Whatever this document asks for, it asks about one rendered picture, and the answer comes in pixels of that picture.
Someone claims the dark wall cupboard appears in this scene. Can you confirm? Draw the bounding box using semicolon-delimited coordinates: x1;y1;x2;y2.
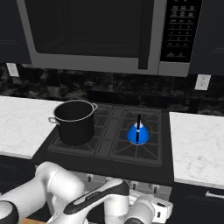
188;0;224;77
0;0;32;66

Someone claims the silver drawer handle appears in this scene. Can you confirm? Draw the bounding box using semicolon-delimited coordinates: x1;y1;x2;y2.
204;190;224;200

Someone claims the black gas stove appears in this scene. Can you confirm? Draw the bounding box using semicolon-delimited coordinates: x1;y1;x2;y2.
31;100;176;205

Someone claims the black cooking pot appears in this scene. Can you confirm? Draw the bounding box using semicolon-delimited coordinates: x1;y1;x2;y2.
47;99;99;146

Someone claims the black microwave door handle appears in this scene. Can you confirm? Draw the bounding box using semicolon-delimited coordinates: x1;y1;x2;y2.
137;0;155;70

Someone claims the dark base cupboard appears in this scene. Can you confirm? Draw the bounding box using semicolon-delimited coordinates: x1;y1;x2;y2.
0;154;38;195

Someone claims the silver microwave oven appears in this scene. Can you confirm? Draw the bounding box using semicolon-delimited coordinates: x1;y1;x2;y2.
16;0;204;79

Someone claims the blue kettle with black handle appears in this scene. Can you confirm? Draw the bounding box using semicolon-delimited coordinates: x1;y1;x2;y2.
126;114;151;146

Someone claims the dark drawer front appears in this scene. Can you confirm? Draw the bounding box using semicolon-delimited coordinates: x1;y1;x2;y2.
165;182;224;224

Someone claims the white wall socket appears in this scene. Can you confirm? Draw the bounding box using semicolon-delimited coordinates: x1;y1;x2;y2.
5;62;20;79
194;73;212;92

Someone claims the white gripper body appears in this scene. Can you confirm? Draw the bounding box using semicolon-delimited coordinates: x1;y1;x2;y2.
129;189;173;208

